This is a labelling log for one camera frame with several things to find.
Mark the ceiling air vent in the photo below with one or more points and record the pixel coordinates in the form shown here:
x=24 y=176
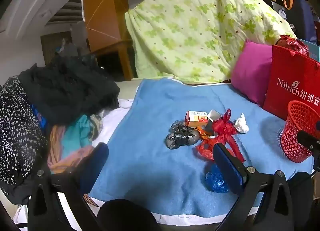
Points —
x=70 y=12

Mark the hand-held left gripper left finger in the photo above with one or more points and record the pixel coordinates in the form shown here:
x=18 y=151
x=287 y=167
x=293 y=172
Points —
x=96 y=163

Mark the striped scarf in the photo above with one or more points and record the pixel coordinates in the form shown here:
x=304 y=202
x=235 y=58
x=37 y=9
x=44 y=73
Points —
x=96 y=124

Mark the blue plastic bag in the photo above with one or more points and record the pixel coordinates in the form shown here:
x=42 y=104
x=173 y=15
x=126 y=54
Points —
x=215 y=181

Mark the long red plastic bag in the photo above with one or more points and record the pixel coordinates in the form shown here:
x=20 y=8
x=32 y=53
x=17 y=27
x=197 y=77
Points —
x=223 y=128

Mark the red paper shopping bag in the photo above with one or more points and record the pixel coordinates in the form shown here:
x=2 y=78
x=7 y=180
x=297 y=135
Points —
x=287 y=71

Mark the blue towel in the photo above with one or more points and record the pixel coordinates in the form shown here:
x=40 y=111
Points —
x=155 y=171

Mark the orange wooden wardrobe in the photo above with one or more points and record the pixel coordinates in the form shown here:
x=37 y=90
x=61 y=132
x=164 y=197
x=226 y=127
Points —
x=105 y=8

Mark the orange cloth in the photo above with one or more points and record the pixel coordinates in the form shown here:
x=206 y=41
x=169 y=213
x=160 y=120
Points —
x=57 y=151

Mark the brown door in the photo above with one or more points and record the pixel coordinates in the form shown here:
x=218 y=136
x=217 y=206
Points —
x=50 y=48

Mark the orange wrapper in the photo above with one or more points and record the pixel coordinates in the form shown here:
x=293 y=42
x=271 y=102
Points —
x=202 y=132

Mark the small black plastic bag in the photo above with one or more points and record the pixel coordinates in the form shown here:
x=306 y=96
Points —
x=178 y=126

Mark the teal cloth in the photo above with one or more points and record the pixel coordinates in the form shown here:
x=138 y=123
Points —
x=77 y=133

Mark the black clothing pile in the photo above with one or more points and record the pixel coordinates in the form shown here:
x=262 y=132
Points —
x=70 y=91

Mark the red plastic bag with contents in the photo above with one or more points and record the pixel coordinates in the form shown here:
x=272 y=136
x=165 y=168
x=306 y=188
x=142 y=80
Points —
x=292 y=43

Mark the light blue cardboard box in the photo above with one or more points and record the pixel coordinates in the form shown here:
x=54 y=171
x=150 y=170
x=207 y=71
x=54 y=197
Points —
x=313 y=50

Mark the large black plastic bag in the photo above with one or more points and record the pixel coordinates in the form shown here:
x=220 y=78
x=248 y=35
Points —
x=182 y=138

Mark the small medicine box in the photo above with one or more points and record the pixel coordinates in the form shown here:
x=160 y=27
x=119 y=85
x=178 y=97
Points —
x=195 y=119

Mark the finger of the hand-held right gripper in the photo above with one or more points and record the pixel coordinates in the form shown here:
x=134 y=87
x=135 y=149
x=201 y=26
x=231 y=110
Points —
x=306 y=138

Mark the red mesh plastic basket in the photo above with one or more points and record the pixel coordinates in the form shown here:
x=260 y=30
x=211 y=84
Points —
x=297 y=121

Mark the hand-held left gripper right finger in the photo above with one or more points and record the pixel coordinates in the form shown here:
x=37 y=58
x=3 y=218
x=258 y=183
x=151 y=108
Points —
x=226 y=167

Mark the pink pillow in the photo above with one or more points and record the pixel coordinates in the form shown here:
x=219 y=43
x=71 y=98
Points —
x=250 y=71

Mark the white tissue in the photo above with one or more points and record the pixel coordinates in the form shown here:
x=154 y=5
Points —
x=241 y=124

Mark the small grey box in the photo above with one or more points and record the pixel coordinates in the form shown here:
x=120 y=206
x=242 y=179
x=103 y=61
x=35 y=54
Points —
x=213 y=116

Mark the green floral quilt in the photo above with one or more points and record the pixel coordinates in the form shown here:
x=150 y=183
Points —
x=187 y=21

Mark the black white floral cloth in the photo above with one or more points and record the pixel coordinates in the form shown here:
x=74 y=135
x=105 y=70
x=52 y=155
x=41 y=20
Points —
x=17 y=131

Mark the blue cloth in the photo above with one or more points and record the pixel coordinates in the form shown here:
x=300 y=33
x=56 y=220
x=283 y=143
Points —
x=40 y=118

